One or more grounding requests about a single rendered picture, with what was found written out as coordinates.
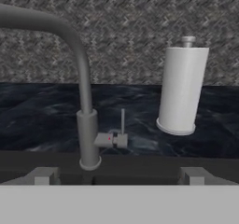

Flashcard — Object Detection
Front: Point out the white paper towel roll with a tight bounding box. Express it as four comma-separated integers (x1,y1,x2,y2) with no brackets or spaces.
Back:
155,35,210,137

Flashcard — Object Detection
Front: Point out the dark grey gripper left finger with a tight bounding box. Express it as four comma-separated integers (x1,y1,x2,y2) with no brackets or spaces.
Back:
0,166,62,186

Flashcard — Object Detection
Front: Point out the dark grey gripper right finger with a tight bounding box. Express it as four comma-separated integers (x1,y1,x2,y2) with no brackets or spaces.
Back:
177,166,239,186

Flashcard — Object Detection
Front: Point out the dark sink basin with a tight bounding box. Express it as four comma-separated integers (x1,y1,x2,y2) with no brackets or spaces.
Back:
0,149,239,186

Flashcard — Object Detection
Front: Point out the grey faucet lever handle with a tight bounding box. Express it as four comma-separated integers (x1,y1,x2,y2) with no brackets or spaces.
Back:
93,107,129,148

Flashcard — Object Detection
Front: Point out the grey sink faucet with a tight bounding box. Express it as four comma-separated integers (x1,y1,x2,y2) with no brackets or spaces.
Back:
0,3,103,172

